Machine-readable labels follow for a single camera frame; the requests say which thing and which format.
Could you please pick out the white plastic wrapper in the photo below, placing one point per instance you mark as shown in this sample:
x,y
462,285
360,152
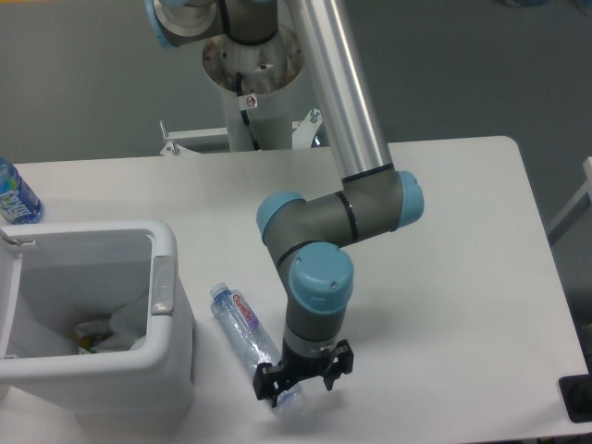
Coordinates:
x,y
128,326

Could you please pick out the clear plastic bottle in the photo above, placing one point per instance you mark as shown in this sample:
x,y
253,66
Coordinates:
x,y
247,337

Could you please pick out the white pedestal base frame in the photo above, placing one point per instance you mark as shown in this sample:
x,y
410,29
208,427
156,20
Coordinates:
x,y
307,133

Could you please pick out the trash inside the can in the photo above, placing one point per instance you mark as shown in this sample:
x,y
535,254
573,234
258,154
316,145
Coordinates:
x,y
89,335

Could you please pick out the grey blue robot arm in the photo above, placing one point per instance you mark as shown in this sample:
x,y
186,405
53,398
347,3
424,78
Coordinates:
x,y
306,239

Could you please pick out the white plastic trash can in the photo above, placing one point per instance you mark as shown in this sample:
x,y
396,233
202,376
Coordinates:
x,y
55,276

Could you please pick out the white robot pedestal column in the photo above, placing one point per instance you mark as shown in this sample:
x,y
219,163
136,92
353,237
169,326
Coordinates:
x,y
259,115

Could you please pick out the black clamp at table edge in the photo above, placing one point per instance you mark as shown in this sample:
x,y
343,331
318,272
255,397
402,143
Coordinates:
x,y
576,394

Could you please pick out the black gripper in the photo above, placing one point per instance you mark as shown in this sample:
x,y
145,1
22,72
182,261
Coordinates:
x,y
272,381

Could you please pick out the white frame at right edge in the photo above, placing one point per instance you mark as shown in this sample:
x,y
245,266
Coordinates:
x,y
575,207

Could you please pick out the blue labelled water bottle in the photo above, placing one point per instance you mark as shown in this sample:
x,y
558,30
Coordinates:
x,y
19,203

